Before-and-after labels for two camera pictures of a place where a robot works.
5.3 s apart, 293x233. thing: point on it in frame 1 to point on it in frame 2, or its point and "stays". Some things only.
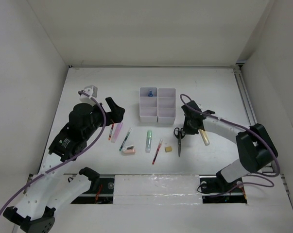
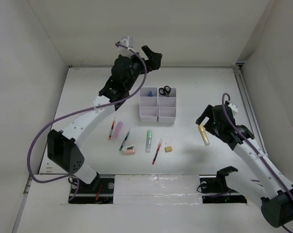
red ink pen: (157, 152) stays
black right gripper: (188, 131) to (207, 112)
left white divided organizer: (148, 105) stays
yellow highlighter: (204, 136) stays
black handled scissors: (180, 134) to (165, 91)
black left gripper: (116, 115) to (154, 59)
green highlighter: (148, 141) stays
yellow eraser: (168, 149) stays
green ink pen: (125, 140) stays
